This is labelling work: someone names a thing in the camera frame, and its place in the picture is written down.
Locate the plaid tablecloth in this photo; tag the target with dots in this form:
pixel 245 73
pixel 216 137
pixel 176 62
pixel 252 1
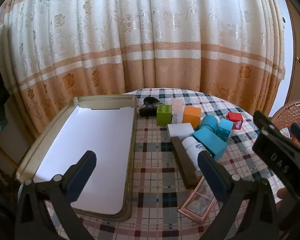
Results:
pixel 155 160

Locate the pink patterned box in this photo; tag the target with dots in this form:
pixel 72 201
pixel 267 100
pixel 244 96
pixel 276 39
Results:
pixel 178 106

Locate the dark brown long box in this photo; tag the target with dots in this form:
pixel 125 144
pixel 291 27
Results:
pixel 183 162

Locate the cream and orange floral curtain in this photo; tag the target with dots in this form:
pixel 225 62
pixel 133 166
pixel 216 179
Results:
pixel 150 30

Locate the teal cylinder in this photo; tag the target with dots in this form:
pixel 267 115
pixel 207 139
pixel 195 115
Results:
pixel 208 123

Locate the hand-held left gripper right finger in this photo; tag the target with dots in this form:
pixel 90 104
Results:
pixel 210 172

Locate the person's right hand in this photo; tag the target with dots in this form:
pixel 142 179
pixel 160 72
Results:
pixel 282 194

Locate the small white box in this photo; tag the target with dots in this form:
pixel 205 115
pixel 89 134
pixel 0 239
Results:
pixel 177 119

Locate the orange block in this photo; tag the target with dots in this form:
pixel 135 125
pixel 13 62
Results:
pixel 192 116

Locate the black toy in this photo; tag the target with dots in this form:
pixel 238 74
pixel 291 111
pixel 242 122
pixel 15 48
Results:
pixel 148 110

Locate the red box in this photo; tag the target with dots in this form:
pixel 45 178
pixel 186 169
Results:
pixel 234 120

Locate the green building block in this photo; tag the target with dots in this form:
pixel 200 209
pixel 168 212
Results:
pixel 163 116

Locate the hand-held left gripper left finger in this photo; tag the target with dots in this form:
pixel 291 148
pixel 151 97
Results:
pixel 82 175

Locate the wicker chair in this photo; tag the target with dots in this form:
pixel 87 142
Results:
pixel 287 110

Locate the cardboard box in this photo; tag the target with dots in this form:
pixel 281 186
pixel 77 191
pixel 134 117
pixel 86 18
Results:
pixel 90 130

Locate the small teal block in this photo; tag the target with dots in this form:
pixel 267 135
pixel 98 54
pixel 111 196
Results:
pixel 225 128

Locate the large teal block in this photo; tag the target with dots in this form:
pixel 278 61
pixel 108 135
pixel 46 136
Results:
pixel 211 142

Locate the white bottle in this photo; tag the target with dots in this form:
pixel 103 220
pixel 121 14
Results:
pixel 191 147

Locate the pink framed glass box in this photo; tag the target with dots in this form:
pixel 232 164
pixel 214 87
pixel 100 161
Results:
pixel 197 205

